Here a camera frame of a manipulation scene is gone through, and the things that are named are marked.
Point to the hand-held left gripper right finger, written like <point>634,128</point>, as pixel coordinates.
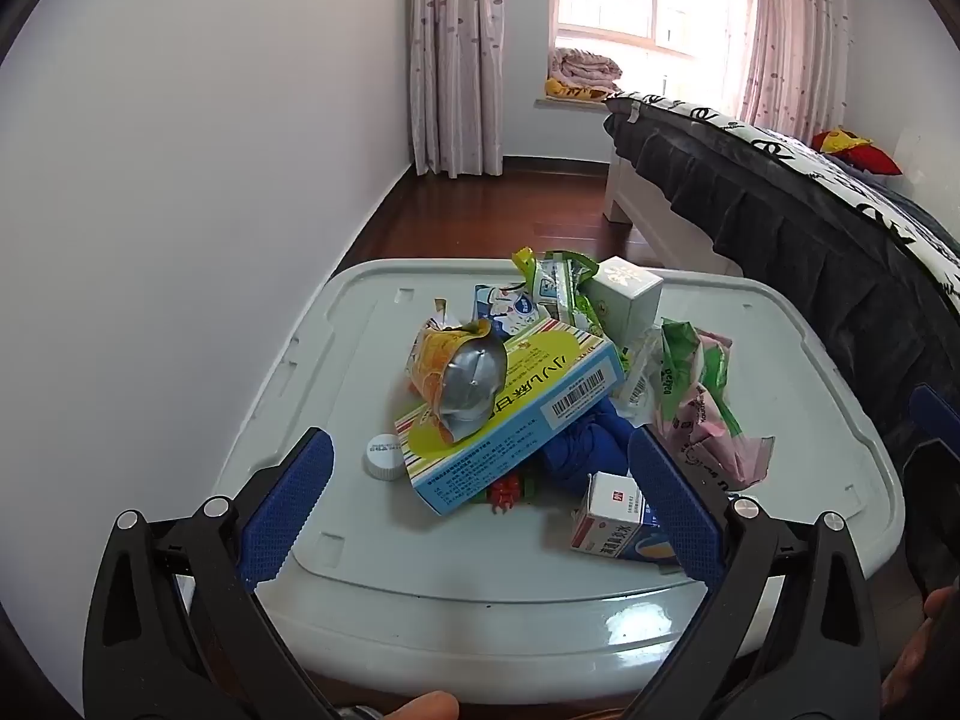
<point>675,502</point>

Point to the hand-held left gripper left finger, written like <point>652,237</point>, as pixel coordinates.
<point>289,502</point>

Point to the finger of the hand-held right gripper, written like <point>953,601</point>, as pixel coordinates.
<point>934,420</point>

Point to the small white medicine box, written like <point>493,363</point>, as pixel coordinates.
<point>611,517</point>

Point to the pink and green wrapper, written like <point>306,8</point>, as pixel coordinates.
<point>705,405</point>

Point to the blue cloth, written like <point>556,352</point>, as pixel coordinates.
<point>592,439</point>

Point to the white bottle cap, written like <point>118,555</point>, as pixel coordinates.
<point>384,456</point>

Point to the clear plastic wrapper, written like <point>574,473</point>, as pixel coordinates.
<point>637,379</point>

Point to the red brick toy car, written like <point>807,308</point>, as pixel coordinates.
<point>510,493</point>

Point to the yellow and blue medicine box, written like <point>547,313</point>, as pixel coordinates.
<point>517,420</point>

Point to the orange and silver snack bag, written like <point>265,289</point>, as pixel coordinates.
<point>454,375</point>

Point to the white floral carton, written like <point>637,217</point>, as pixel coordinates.
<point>624,292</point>

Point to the green snack bag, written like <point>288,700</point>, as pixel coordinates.
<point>562,289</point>

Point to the blue cookie box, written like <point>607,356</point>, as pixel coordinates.
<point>504,309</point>

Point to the person's right hand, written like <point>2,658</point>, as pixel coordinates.
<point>926,652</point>

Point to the person's left hand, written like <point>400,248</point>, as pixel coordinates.
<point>420,709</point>

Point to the white plastic storage box lid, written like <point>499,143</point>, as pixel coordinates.
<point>300,390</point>

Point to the red and yellow pillow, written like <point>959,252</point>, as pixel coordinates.
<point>862,150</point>

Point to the patterned pink curtain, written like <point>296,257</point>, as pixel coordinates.
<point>795,37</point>

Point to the white window sill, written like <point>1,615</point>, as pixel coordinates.
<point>555,103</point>

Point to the yellow striped cloth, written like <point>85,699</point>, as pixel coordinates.
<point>574,91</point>

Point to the folded pink quilt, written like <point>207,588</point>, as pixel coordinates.
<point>585,67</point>

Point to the patterned grey curtain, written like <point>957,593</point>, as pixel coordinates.
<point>454,52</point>

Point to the white bed frame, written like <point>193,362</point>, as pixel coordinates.
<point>660,210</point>

